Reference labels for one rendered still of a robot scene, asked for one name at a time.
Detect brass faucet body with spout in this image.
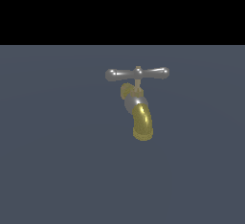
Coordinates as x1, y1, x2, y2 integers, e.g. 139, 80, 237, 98
120, 79, 154, 142

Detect silver faucet cross handle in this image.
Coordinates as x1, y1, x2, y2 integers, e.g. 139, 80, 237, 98
104, 65, 170, 83

